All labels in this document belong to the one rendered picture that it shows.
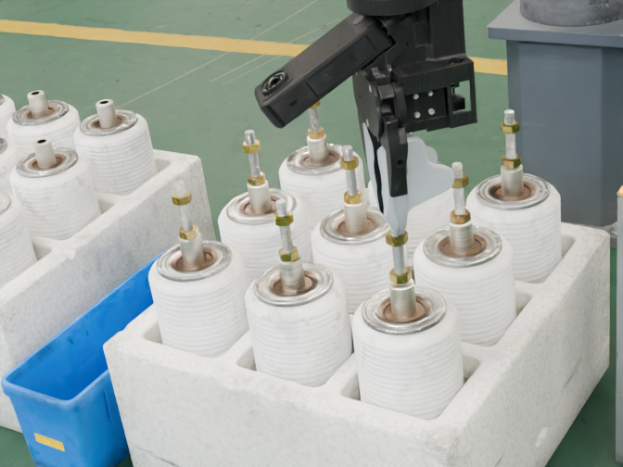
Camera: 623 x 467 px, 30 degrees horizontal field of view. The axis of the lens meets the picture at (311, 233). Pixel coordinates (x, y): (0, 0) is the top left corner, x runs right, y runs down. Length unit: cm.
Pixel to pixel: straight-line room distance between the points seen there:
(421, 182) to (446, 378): 19
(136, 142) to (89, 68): 101
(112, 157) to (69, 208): 11
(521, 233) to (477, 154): 70
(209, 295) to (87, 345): 29
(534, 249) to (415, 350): 24
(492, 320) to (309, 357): 18
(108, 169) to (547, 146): 58
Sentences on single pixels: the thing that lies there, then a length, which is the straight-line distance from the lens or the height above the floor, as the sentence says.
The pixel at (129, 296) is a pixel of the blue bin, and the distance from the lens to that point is 142.
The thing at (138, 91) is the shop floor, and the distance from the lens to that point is 231.
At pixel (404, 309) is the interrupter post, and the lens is 102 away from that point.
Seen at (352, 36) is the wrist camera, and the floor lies 52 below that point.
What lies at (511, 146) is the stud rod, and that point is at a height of 31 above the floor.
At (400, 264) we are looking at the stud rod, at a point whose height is 30.
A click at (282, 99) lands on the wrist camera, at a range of 90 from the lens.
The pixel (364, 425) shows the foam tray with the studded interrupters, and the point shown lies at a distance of 103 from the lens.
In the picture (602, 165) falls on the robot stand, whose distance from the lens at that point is 157.
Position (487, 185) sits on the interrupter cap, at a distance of 123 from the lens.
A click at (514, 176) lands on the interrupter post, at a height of 27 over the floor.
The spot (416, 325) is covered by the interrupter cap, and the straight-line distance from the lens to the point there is 101.
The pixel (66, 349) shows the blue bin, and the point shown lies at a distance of 136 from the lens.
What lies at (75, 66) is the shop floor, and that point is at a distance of 251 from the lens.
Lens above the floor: 82
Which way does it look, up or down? 29 degrees down
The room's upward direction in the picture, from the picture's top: 8 degrees counter-clockwise
